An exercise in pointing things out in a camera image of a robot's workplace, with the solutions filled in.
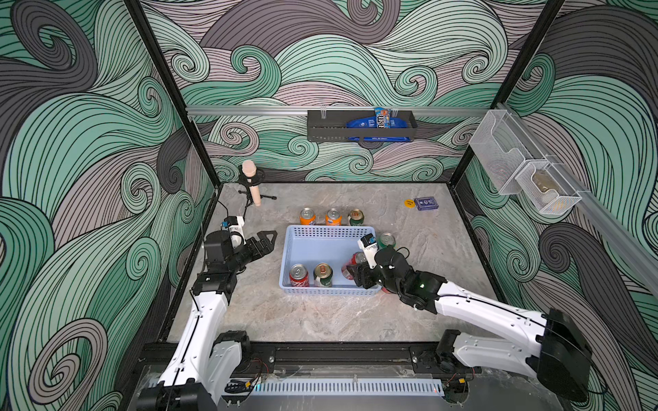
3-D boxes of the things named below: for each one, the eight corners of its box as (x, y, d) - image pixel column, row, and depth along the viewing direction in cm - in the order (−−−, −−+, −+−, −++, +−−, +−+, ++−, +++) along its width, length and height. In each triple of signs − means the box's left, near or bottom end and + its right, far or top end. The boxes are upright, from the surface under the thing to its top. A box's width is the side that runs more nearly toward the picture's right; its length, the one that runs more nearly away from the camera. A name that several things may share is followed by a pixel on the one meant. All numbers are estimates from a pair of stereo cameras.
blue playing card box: (417, 210, 113) (418, 206, 111) (414, 200, 117) (415, 196, 115) (437, 210, 113) (439, 206, 111) (433, 200, 117) (435, 196, 115)
